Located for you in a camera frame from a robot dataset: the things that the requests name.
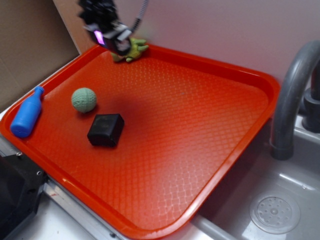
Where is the green plush frog toy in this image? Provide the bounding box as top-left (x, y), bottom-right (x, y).
top-left (110, 37), bottom-right (149, 63)

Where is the grey ribbed cable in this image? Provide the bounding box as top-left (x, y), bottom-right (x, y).
top-left (129, 0), bottom-right (150, 35)

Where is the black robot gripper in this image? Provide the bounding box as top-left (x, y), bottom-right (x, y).
top-left (78, 0), bottom-right (132, 56)

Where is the dark grey faucet handle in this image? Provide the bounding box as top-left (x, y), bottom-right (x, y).
top-left (302, 62), bottom-right (320, 134)

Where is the orange plastic tray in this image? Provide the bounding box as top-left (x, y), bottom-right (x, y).
top-left (0, 45), bottom-right (280, 240)

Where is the green textured ball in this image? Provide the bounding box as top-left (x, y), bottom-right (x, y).
top-left (71, 87), bottom-right (97, 113)

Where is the light wooden board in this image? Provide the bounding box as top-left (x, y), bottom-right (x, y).
top-left (53, 0), bottom-right (95, 54)

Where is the blue plastic bottle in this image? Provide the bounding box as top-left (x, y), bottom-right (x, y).
top-left (10, 86), bottom-right (45, 138)

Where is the black rectangular block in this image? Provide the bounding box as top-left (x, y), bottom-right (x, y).
top-left (87, 114), bottom-right (125, 148)

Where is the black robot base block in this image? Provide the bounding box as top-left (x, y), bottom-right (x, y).
top-left (0, 152), bottom-right (48, 240)

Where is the grey curved faucet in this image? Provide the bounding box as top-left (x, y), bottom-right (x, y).
top-left (269, 40), bottom-right (320, 160)

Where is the grey toy sink basin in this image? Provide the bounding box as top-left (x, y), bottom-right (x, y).
top-left (192, 116), bottom-right (320, 240)

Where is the round sink drain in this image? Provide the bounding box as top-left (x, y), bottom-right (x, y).
top-left (249, 191), bottom-right (301, 235)

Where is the brown cardboard panel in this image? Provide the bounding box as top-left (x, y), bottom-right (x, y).
top-left (0, 0), bottom-right (79, 111)

